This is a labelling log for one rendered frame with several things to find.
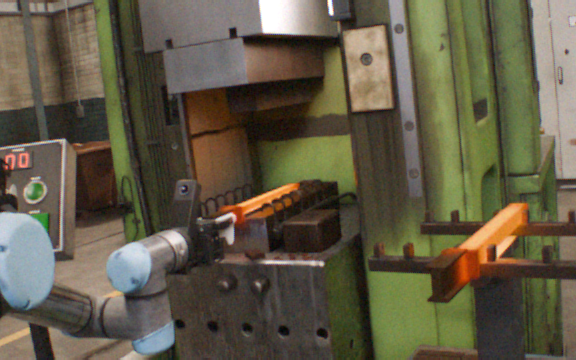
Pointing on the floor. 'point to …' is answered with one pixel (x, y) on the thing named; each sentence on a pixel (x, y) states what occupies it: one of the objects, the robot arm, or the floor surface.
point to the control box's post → (41, 342)
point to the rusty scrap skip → (95, 179)
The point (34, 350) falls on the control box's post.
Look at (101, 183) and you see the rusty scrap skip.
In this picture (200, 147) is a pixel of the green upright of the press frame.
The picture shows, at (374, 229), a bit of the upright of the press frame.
